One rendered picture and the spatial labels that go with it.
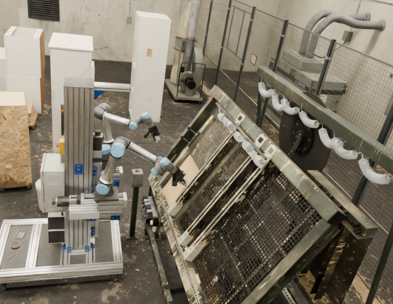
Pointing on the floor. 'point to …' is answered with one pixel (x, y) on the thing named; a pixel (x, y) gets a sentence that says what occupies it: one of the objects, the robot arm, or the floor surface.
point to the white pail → (39, 193)
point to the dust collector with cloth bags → (186, 64)
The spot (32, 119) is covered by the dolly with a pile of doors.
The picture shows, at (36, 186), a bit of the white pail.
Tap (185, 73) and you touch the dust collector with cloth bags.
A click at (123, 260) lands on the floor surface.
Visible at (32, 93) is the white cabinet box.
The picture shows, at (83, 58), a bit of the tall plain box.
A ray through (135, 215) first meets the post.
